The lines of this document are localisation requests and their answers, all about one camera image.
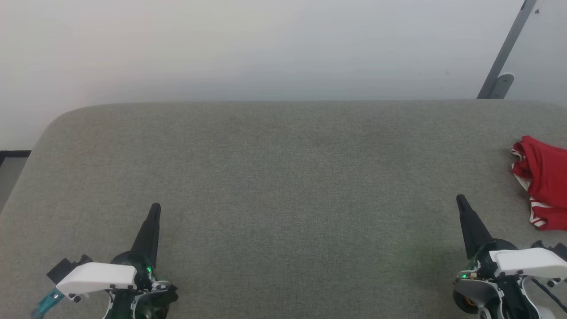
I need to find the black framed grey panel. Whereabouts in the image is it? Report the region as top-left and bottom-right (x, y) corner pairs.
(0, 150), (31, 167)

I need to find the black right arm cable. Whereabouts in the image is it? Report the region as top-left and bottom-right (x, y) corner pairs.
(529, 278), (567, 312)

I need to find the red and white jersey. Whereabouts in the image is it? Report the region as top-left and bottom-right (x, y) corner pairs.
(510, 136), (567, 232)

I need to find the grey slanted metal bar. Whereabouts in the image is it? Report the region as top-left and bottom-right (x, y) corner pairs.
(477, 0), (539, 99)

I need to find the teal cable connector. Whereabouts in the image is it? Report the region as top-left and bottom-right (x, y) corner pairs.
(31, 288), (65, 319)

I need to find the grey rounded metal bracket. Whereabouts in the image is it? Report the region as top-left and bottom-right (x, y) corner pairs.
(489, 73), (515, 99)

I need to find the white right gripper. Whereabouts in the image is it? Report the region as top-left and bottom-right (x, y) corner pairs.
(456, 194), (567, 280)

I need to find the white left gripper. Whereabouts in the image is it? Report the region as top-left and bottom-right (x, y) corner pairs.
(55, 203), (162, 303)

